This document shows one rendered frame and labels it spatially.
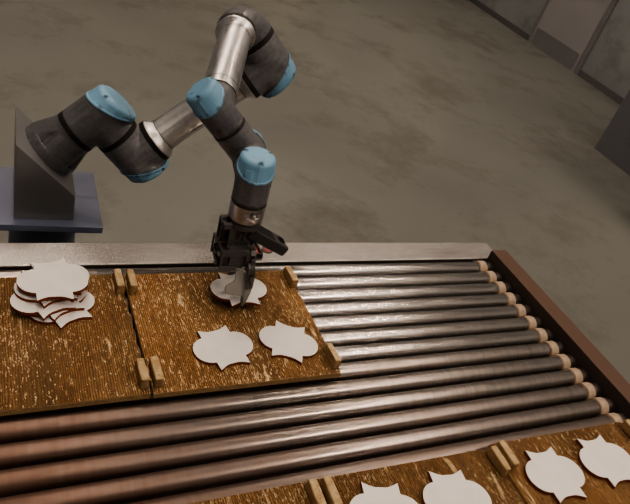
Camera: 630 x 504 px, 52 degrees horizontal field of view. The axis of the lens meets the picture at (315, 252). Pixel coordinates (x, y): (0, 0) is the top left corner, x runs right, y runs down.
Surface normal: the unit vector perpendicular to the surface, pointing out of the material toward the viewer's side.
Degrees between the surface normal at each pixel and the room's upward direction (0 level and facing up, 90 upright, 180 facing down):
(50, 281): 0
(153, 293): 0
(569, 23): 90
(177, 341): 0
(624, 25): 90
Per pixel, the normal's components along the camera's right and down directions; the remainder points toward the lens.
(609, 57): -0.90, -0.02
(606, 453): 0.29, -0.78
